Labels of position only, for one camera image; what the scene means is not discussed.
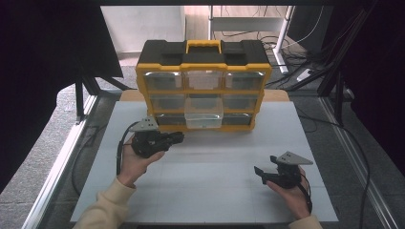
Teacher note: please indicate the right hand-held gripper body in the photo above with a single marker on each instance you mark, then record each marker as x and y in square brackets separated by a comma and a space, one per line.
[285, 178]

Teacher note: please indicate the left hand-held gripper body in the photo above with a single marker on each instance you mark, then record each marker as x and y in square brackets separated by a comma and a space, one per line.
[148, 143]

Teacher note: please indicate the clear plastic drawer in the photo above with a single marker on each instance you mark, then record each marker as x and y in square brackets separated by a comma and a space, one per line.
[203, 122]

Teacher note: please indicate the yellow black drawer organizer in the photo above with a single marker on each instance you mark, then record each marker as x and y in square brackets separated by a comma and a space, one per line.
[203, 58]

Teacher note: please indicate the person's right hand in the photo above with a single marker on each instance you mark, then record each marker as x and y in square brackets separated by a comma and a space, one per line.
[296, 200]

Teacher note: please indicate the person's left hand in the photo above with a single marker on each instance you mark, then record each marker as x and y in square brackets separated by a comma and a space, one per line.
[133, 168]

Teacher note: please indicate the black metal stand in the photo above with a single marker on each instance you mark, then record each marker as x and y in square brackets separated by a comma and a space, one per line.
[79, 95]
[339, 95]

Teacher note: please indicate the white power strip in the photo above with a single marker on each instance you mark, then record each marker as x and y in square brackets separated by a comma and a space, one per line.
[304, 74]

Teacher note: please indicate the black curtain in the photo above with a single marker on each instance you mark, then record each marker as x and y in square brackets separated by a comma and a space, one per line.
[38, 63]
[379, 79]

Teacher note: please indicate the aluminium floor rail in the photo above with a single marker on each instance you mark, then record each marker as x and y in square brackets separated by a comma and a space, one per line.
[356, 162]
[60, 165]

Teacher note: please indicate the white metal desk frame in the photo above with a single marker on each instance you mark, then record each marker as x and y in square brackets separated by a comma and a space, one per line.
[245, 23]

